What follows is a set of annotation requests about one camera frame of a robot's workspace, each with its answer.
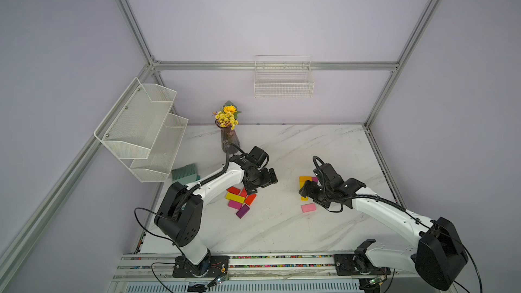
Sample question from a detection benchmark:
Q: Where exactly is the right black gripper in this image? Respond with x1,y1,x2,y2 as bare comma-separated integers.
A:
299,179,333,206

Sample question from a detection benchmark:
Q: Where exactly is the orange block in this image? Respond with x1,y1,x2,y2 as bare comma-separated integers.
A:
299,176,313,183

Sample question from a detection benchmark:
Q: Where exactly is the pink block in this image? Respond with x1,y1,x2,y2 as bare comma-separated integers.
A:
301,203,317,213

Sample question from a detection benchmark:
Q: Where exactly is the purple block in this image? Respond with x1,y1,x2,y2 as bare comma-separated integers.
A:
236,204,250,219

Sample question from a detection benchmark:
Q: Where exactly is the yellow block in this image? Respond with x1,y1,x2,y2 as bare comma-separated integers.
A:
299,182,309,202
225,192,245,204

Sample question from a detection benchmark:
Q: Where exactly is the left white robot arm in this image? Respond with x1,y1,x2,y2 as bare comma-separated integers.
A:
134,146,278,277

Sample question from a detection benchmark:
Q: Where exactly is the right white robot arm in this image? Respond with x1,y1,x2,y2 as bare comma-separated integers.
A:
299,156,475,291

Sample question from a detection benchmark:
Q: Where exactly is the red block right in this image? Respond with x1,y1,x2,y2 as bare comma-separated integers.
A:
244,194,256,206

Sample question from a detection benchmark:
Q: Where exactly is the red block upper left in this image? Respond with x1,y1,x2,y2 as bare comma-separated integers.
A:
227,187,241,195

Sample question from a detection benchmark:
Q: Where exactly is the magenta block in pile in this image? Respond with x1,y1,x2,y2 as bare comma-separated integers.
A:
228,200,243,210

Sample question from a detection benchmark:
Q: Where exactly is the dark glass vase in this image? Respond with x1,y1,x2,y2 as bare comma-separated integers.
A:
221,127,240,155

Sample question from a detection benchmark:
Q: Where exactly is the yellow flower bouquet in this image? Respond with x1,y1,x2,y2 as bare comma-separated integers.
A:
213,100,241,130

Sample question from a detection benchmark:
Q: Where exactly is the white two-tier mesh shelf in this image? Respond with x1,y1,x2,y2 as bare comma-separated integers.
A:
94,78,189,183

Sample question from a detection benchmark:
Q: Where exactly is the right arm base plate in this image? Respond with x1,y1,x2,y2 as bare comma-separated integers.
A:
333,253,392,276

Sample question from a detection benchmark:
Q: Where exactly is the white wire wall basket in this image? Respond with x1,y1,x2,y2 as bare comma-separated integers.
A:
254,55,315,98

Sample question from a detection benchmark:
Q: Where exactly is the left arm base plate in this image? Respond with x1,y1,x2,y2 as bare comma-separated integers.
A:
172,255,229,278

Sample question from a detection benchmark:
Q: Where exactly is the aluminium frame back bar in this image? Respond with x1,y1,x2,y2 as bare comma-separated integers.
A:
154,61,400,71

